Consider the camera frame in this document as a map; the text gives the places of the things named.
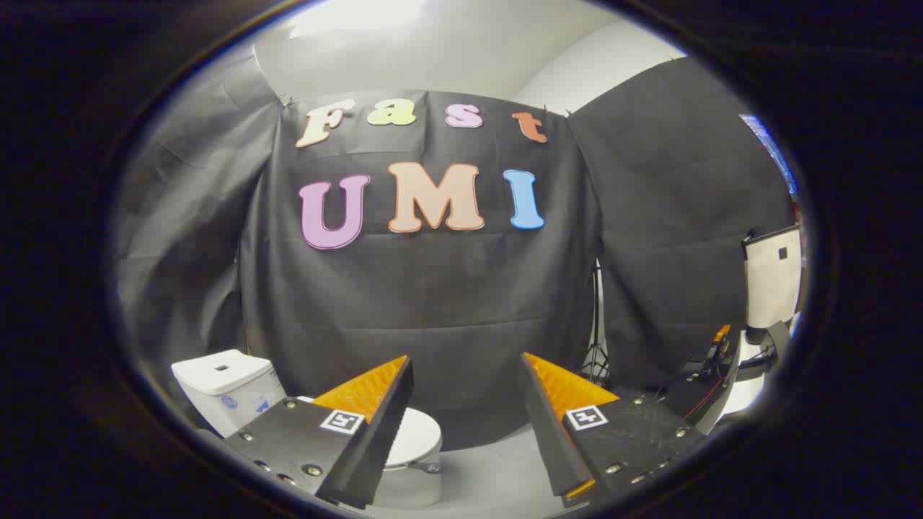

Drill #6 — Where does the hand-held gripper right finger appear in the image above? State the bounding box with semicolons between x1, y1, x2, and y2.
521;352;707;507

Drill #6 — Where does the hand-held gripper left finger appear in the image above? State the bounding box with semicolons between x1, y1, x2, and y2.
224;355;415;510

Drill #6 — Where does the white toilet lid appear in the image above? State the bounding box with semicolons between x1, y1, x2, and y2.
298;395;443;468

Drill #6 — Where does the white toilet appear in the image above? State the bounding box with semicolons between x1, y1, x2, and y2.
172;350;443;510

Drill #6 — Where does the black tripod stand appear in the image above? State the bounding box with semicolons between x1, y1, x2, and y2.
580;261;612;384

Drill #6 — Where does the black side table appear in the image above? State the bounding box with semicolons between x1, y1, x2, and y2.
660;328;743;435

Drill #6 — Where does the black backdrop cloth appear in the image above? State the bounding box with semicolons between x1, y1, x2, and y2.
115;45;798;451

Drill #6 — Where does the orange and black device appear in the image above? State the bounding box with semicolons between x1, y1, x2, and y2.
681;324;733;377

